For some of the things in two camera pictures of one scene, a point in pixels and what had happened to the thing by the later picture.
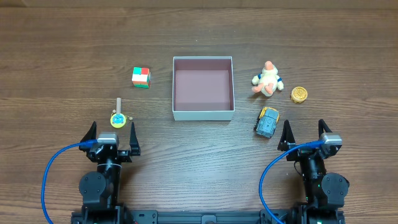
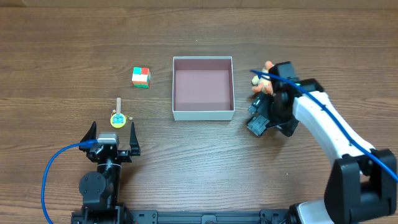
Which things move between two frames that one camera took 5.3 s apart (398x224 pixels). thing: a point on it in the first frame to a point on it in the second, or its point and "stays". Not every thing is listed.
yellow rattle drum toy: (118, 119) stays
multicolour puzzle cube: (141, 77) stays
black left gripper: (123, 154) stays
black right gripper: (302, 152) to (261, 112)
